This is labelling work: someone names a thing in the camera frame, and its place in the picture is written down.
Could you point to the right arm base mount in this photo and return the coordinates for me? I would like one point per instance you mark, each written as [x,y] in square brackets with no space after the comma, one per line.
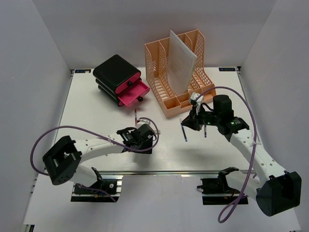
[215,191]

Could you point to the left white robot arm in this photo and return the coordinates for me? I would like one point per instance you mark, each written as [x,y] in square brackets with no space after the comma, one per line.
[64,160]

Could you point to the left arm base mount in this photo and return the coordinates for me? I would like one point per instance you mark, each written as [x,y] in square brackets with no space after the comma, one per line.
[104,190]

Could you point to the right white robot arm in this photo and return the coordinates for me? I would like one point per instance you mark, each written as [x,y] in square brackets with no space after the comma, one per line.
[275,190]

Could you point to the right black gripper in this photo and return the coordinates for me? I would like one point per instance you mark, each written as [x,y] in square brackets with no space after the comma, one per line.
[192,121]

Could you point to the blue gel pen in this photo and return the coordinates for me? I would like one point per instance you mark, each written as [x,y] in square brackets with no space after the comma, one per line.
[183,130]

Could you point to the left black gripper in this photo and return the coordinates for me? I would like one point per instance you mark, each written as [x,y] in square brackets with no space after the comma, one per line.
[148,143]

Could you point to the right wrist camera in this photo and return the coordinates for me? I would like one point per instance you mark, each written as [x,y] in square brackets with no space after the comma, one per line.
[196,101]

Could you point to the black pink drawer unit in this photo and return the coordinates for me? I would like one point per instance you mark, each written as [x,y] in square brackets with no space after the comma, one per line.
[121,81]

